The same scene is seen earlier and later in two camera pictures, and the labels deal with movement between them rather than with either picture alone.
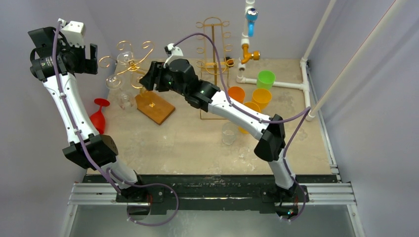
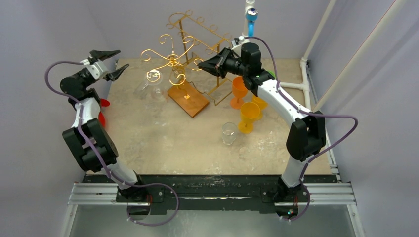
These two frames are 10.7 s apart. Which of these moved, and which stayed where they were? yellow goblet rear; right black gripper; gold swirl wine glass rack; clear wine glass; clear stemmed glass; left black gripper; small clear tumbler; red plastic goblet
Moved: clear stemmed glass; right black gripper; clear wine glass; left black gripper; gold swirl wine glass rack
Stayed: red plastic goblet; small clear tumbler; yellow goblet rear
